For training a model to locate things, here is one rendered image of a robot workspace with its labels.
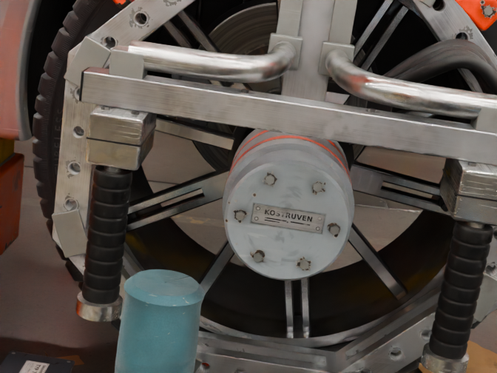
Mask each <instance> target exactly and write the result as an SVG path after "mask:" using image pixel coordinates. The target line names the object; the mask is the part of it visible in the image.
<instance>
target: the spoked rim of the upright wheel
mask: <svg viewBox="0 0 497 373"><path fill-rule="evenodd" d="M409 11H411V12H412V14H414V15H415V17H416V18H417V19H418V20H419V22H420V23H421V24H422V26H423V27H424V28H425V29H426V31H427V33H428V34H429V36H430V37H431V38H432V40H433V43H434V44H435V43H437V42H438V41H437V39H436V38H435V36H434V35H433V34H432V32H431V31H430V29H429V28H428V26H427V25H426V24H425V22H424V20H423V19H422V17H421V16H420V15H419V13H418V12H417V11H416V9H415V7H414V6H413V5H412V3H411V2H410V0H381V2H380V3H379V4H378V5H377V7H376V9H375V10H374V11H373V13H372V14H371V16H370V18H369V19H368V20H367V22H366V23H365V25H364V26H363V28H362V29H361V30H360V32H359V34H358V35H357V37H356V38H355V39H354V41H353V43H352V45H354V46H355V51H354V59H353V62H354V60H355V59H356V57H357V56H358V55H359V53H360V51H361V50H362V48H363V47H364V46H365V44H366V43H367V41H368V39H369V38H370V37H371V35H372V34H373V32H374V31H375V29H376V28H377V27H378V25H379V23H380V22H381V20H382V19H383V18H384V16H385V15H388V16H390V19H389V20H388V22H387V24H386V25H385V26H384V28H383V29H382V31H381V32H380V34H379V35H378V36H377V38H376V40H375V41H374V43H373V44H372V45H371V47H370V48H369V50H368V51H367V52H366V54H365V56H364V57H363V58H362V60H361V61H360V63H359V64H358V67H359V68H361V69H363V70H365V71H369V69H370V68H371V66H372V65H373V63H374V62H375V60H376V59H377V58H378V56H379V54H380V53H381V52H382V50H383V49H384V47H385V46H386V44H387V43H388V42H389V40H390V39H391V37H392V36H393V34H394V33H395V32H396V30H397V28H398V27H399V25H400V24H401V23H402V21H403V20H404V18H405V16H406V15H407V14H408V13H409ZM183 25H185V26H186V28H187V29H188V30H189V32H190V33H191V34H192V35H193V36H194V37H195V38H196V40H197V41H198V42H199V44H200V45H201V46H202V47H203V49H204V50H205V51H210V52H216V53H222V52H221V50H220V49H219V48H218V47H217V45H216V44H215V43H214V42H213V41H212V40H211V38H210V37H209V36H208V34H207V33H206V32H205V31H204V29H203V28H202V27H201V26H200V25H199V24H198V22H197V21H196V20H195V18H194V17H193V16H192V14H191V13H190V12H189V11H188V10H187V9H186V8H184V9H183V10H181V11H180V12H179V13H178V14H177V15H176V16H174V17H173V18H171V19H170V20H169V21H167V23H165V24H164V25H163V26H161V27H160V28H158V29H157V30H156V31H155V32H154V33H152V34H151V35H150V36H148V37H147V38H145V39H144V40H143V41H145V42H151V43H155V41H156V39H157V37H158V36H159V34H160V32H161V31H162V30H163V28H165V29H166V31H167V32H168V33H169V34H170V36H171V37H172V38H173V39H174V40H175V41H176V43H177V44H178V45H179V46H180V47H185V48H190V49H195V50H197V48H196V46H194V45H193V43H192V42H191V41H190V40H189V38H188V37H187V36H186V34H185V33H184V32H183V31H182V30H181V27H182V26H183ZM254 130H255V129H253V128H248V127H239V126H236V127H235V128H234V132H233V135H232V134H229V133H227V132H221V131H218V130H213V129H210V128H208V127H202V126H199V125H196V124H191V123H189V122H185V121H181V120H177V119H174V118H170V117H166V116H163V115H158V114H157V118H156V127H155V131H158V132H162V133H166V134H168V135H173V136H176V137H179V138H185V139H187V140H190V141H195V142H198V143H202V144H206V145H209V146H213V147H217V148H221V149H225V150H228V166H227V167H224V168H222V169H219V170H216V171H214V172H210V173H208V174H206V175H202V176H200V177H198V178H194V179H192V180H190V181H186V182H183V183H182V184H178V185H175V186H172V187H170V188H167V189H164V190H161V191H159V192H156V193H154V192H153V191H152V189H151V187H150V185H149V183H148V181H147V179H146V176H145V174H144V171H143V167H142V165H140V167H139V169H138V170H135V171H133V170H132V184H131V185H130V187H131V193H130V199H129V212H128V214H127V217H128V220H127V227H126V228H125V230H126V240H125V242H124V246H125V247H124V250H125V251H126V252H127V253H128V255H129V256H130V257H131V259H133V261H134V262H135V263H136V264H137V265H138V267H139V268H140V269H141V271H145V270H149V269H165V270H172V271H176V272H180V273H183V274H185V275H188V276H190V277H192V278H194V279H195V280H196V281H197V282H198V283H199V284H200V285H201V286H202V288H203V290H204V292H205V296H204V299H203V302H202V304H201V310H200V325H199V327H201V328H203V329H205V330H207V331H209V332H212V333H215V334H221V335H229V336H235V337H244V338H248V339H253V340H262V341H268V342H272V343H281V344H286V345H292V346H300V347H305V348H310V349H312V348H319V347H325V346H333V345H337V344H341V343H346V342H349V341H352V340H356V339H357V338H358V337H360V336H362V335H363V334H365V333H366V332H368V331H370V330H371V329H372V328H374V327H376V326H378V325H379V324H380V323H382V322H383V321H385V320H387V319H388V318H390V317H391V316H393V315H395V314H396V313H397V312H399V311H401V310H402V309H404V308H405V307H407V306H409V305H410V304H412V303H413V302H414V301H416V300H418V299H420V298H421V297H422V296H424V295H426V294H427V293H428V292H430V291H432V290H433V289H435V288H436V287H437V286H440V285H441V284H442V281H443V279H444V270H445V267H446V265H447V256H448V252H449V251H450V242H451V239H452V237H453V229H454V225H455V222H457V221H456V220H454V219H453V218H452V216H451V214H450V212H449V210H448V211H447V212H445V211H443V210H442V208H441V207H440V206H439V205H438V203H437V202H438V199H439V198H440V197H441V194H440V192H439V189H440V185H441V181H442V179H441V180H440V182H439V184H437V183H433V182H430V181H426V180H422V179H420V178H414V177H412V176H409V175H403V174H401V173H398V172H393V171H390V170H386V169H382V168H378V167H374V166H371V165H367V164H363V163H360V162H357V161H354V150H353V146H352V145H354V144H350V143H345V142H340V141H338V143H339V145H340V146H341V148H342V150H343V152H344V153H345V157H346V160H347V162H348V169H349V172H350V177H351V183H352V188H353V191H356V192H361V193H364V194H367V195H372V196H375V197H378V198H383V199H386V200H389V201H394V202H397V203H401V204H405V205H408V206H413V207H416V208H420V209H423V211H422V212H421V214H420V215H419V216H418V217H417V219H416V220H415V221H414V222H413V223H412V224H411V225H410V226H409V227H408V228H407V229H406V230H405V231H404V232H403V233H402V234H401V235H400V236H399V237H397V238H396V239H395V240H394V241H392V242H391V243H389V244H388V245H387V246H385V247H384V248H382V249H380V250H379V251H378V252H377V251H376V250H375V249H374V248H373V247H372V245H371V244H370V243H369V241H368V240H367V239H366V238H365V236H364V235H363V234H362V233H361V232H360V231H359V229H358V228H357V227H356V225H355V224H354V223H353V222H352V225H351V231H350V234H349V237H348V242H349V243H350V244H351V245H352V247H353V248H354V249H355V250H356V251H357V252H358V254H359V255H360V256H361V257H362V260H360V261H358V262H356V263H352V264H351V265H348V266H344V267H342V268H339V269H334V270H331V271H327V272H320V273H318V274H316V275H313V276H311V277H309V278H304V279H300V280H276V279H272V278H267V277H265V276H263V275H260V274H258V273H256V272H255V271H253V270H252V269H249V268H245V267H243V266H239V265H237V264H235V263H232V262H230V260H231V259H232V258H233V256H234V254H235V253H234V251H233V250H232V248H231V246H230V244H229V241H228V238H227V239H226V241H225V242H224V244H223V245H222V246H221V248H220V250H219V251H218V253H217V254H216V255H215V254H214V253H212V252H210V251H209V250H207V249H205V248H204V247H202V246H201V245H200V244H198V243H197V242H195V241H194V240H193V239H191V238H190V237H189V236H188V235H187V234H186V233H185V232H184V231H183V230H182V229H181V228H180V227H179V226H178V225H177V224H176V223H175V222H174V221H173V220H172V219H171V218H170V217H172V216H175V215H178V214H180V213H183V212H187V211H189V210H191V209H195V208H198V207H199V206H203V205H206V204H209V203H211V202H214V201H217V200H220V199H222V198H223V193H224V189H225V186H226V181H227V178H228V176H229V171H230V168H231V165H232V162H233V159H234V156H235V153H236V151H237V149H238V147H239V146H240V145H241V143H242V142H243V140H244V139H245V138H246V137H247V136H248V135H249V134H250V133H251V132H252V131H254ZM383 182H386V183H389V184H394V185H397V186H400V187H405V188H408V189H413V190H416V191H419V192H424V193H427V194H430V195H433V196H432V198H426V197H423V196H420V195H415V194H412V193H409V192H404V191H401V190H398V189H393V188H390V187H387V186H382V183H383ZM199 189H202V191H203V192H202V193H200V194H198V195H194V196H192V197H190V198H186V199H184V200H182V201H178V202H175V203H173V204H170V205H167V206H164V207H162V206H161V205H160V204H162V203H163V202H166V201H170V200H172V199H174V198H178V197H180V196H182V195H186V194H189V193H190V192H194V191H197V190H199Z"/></svg>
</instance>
